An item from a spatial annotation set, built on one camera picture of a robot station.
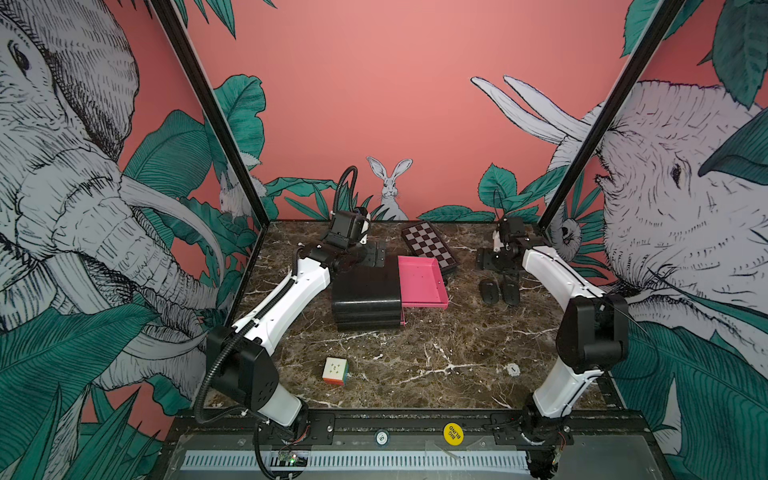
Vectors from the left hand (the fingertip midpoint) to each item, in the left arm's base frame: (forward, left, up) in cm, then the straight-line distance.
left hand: (373, 243), depth 82 cm
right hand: (+2, -36, -11) cm, 37 cm away
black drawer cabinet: (-14, +2, -6) cm, 15 cm away
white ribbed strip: (-46, +37, -24) cm, 64 cm away
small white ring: (-28, -39, -24) cm, 54 cm away
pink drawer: (-4, -14, -15) cm, 21 cm away
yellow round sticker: (-44, -19, -23) cm, 53 cm away
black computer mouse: (-2, -39, -24) cm, 46 cm away
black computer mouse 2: (-5, -45, -22) cm, 51 cm away
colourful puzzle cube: (-28, +11, -19) cm, 36 cm away
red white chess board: (+18, -19, -21) cm, 34 cm away
